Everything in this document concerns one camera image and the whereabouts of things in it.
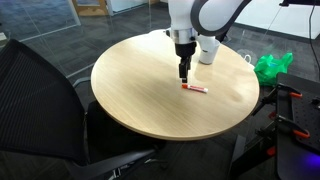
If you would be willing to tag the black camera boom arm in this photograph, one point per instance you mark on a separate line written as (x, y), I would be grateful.
(300, 2)

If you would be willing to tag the black cart frame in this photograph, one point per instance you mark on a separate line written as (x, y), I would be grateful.
(246, 156)

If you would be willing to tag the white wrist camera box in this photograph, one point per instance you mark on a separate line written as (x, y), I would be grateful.
(205, 41)

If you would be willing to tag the green plastic bag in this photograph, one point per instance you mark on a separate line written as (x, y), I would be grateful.
(270, 70)

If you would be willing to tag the black perforated mounting platform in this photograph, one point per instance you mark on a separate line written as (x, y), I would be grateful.
(300, 110)

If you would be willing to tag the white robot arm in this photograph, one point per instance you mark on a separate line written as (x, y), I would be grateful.
(180, 16)

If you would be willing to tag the red and white marker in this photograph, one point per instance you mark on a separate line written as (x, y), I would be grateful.
(196, 88)

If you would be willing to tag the light wooden cabinet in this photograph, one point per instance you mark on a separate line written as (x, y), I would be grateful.
(90, 11)

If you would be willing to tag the black mesh office chair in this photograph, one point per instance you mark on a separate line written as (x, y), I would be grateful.
(36, 106)

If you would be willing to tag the white ceramic mug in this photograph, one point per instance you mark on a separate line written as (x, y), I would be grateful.
(208, 58)

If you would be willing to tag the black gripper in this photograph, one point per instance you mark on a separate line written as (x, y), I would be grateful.
(185, 50)

